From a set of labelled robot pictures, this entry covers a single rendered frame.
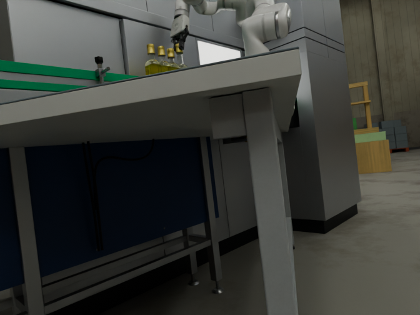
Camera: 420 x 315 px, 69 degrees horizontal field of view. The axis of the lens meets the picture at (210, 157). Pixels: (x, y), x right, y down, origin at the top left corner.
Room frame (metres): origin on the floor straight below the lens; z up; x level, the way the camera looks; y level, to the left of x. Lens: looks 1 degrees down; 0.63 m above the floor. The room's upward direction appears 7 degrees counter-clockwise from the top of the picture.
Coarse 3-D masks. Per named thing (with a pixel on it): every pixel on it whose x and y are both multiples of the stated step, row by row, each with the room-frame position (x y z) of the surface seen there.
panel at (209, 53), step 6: (198, 42) 1.82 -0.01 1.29; (204, 42) 1.86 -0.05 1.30; (204, 48) 1.85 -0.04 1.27; (210, 48) 1.89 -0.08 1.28; (216, 48) 1.93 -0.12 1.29; (222, 48) 1.97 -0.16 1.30; (204, 54) 1.85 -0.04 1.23; (210, 54) 1.88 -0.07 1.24; (216, 54) 1.92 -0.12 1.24; (222, 54) 1.97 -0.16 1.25; (228, 54) 2.01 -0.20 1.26; (234, 54) 2.05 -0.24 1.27; (204, 60) 1.84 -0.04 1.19; (210, 60) 1.88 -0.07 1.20; (216, 60) 1.92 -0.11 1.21; (222, 60) 1.96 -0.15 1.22
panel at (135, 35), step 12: (132, 24) 1.50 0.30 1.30; (144, 24) 1.55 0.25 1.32; (132, 36) 1.49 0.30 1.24; (144, 36) 1.54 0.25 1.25; (156, 36) 1.60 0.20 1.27; (168, 36) 1.65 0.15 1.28; (132, 48) 1.49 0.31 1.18; (144, 48) 1.54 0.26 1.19; (156, 48) 1.59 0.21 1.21; (168, 48) 1.65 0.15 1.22; (192, 48) 1.78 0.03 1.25; (228, 48) 2.01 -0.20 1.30; (132, 60) 1.48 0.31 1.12; (144, 60) 1.53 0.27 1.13; (168, 60) 1.64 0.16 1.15; (192, 60) 1.77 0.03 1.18; (132, 72) 1.48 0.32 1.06; (144, 72) 1.52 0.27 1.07
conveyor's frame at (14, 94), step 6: (0, 90) 0.85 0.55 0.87; (6, 90) 0.86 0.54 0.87; (12, 90) 0.87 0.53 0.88; (18, 90) 0.88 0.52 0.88; (24, 90) 0.89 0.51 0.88; (0, 96) 0.85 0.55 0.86; (6, 96) 0.86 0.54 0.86; (12, 96) 0.87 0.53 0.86; (18, 96) 0.88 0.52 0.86; (24, 96) 0.89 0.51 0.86; (30, 96) 0.90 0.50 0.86; (0, 102) 0.84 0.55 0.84; (294, 114) 2.19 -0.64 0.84; (294, 120) 2.19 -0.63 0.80; (294, 126) 2.18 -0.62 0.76
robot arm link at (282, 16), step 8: (256, 8) 1.25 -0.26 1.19; (264, 8) 1.18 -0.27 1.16; (272, 8) 1.17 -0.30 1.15; (280, 8) 1.14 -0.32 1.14; (288, 8) 1.14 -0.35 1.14; (280, 16) 1.07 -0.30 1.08; (288, 16) 1.10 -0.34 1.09; (280, 24) 1.07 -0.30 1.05; (288, 24) 1.09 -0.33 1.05; (280, 32) 1.09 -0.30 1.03; (288, 32) 1.12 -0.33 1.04
